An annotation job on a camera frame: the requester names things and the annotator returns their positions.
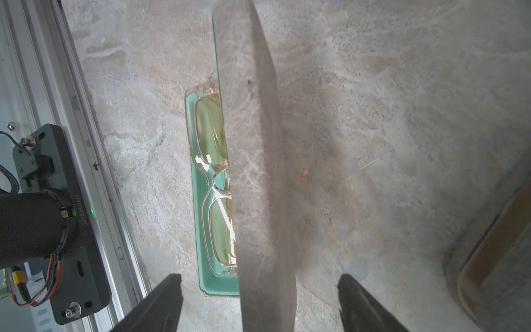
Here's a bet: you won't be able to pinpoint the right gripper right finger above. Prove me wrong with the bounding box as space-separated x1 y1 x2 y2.
337 274 409 332

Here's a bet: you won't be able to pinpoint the mint case yellow glasses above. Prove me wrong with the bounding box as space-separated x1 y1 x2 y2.
185 1 297 331

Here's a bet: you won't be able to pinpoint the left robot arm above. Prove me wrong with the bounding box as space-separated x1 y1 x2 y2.
1 190 77 268

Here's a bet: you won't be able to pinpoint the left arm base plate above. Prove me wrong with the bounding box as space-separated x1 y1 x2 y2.
1 124 111 325

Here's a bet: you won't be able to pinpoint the beige case with glasses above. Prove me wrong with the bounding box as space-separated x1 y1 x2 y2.
441 149 531 332

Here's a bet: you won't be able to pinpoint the aluminium mounting rail frame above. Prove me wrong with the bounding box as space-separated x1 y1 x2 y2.
1 1 146 331

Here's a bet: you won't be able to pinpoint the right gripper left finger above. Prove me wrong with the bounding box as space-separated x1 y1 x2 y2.
112 273 183 332

